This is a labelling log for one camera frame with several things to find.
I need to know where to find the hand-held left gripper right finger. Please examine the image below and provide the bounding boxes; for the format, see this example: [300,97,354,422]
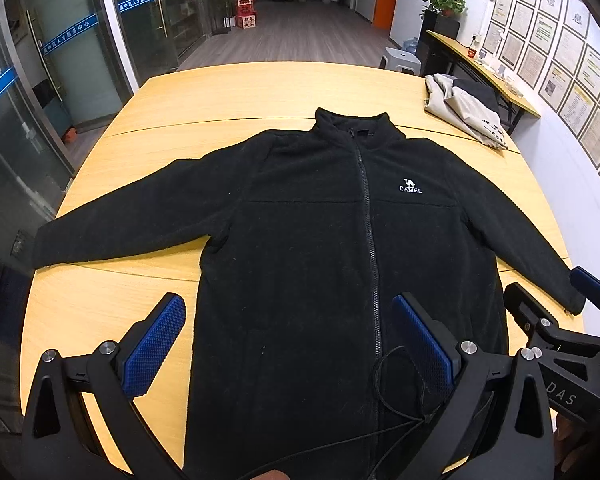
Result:
[390,292,557,480]

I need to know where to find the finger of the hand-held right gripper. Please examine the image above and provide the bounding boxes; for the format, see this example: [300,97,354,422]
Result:
[569,266,600,341]
[503,282,600,361]

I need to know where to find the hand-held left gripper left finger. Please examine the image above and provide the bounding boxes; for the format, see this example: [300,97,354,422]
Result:
[20,292,188,480]

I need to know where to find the black fleece jacket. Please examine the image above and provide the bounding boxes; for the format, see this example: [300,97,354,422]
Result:
[32,106,587,480]

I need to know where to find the grey folded jacket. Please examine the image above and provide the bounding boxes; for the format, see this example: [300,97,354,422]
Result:
[422,73,510,151]

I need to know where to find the long wooden side table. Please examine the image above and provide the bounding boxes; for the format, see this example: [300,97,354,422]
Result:
[426,29,542,133]

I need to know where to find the white plastic stool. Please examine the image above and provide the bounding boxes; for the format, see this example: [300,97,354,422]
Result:
[378,46,423,77]

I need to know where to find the glass partition with blue stripe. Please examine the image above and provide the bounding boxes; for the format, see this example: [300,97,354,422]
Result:
[0,0,216,241]

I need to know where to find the green potted plant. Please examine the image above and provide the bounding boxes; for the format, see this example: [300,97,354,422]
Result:
[420,0,467,18]

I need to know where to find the thin black cord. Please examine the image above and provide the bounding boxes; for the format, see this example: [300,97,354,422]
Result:
[315,344,448,456]

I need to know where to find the wall of framed notices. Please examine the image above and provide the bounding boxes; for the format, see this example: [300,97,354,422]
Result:
[480,0,600,208]

